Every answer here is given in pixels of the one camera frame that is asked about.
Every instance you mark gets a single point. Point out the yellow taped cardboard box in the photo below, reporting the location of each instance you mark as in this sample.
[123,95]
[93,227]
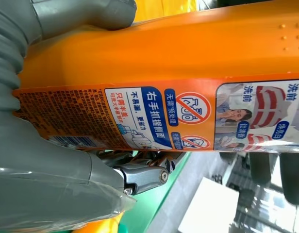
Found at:
[164,8]

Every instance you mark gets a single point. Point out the green table mat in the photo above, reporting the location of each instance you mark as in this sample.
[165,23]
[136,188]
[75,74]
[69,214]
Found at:
[149,205]

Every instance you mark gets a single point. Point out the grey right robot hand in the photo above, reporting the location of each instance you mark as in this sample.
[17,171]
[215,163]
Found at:
[42,180]

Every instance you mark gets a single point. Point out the white flat panel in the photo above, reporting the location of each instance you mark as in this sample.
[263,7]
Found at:
[208,209]

